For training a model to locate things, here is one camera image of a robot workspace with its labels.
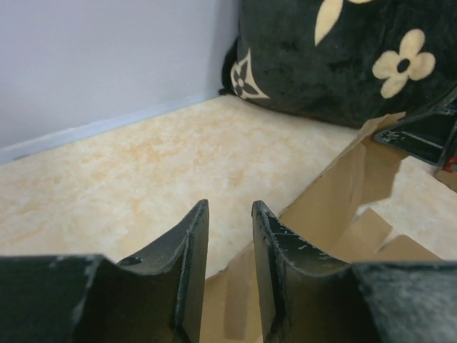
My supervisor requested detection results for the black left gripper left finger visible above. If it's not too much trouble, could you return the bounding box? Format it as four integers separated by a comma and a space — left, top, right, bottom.
1, 199, 209, 342

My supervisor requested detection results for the black floral plush pillow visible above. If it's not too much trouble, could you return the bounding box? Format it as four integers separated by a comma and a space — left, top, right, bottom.
220, 1, 456, 127

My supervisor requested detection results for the brown cardboard box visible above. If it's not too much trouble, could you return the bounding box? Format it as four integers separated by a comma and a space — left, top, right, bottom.
200, 114, 456, 342

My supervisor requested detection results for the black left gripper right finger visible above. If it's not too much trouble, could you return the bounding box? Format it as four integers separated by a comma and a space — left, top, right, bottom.
251, 201, 456, 342

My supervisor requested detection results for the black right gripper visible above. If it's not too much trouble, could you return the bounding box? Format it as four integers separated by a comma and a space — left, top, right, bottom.
372, 89, 456, 192

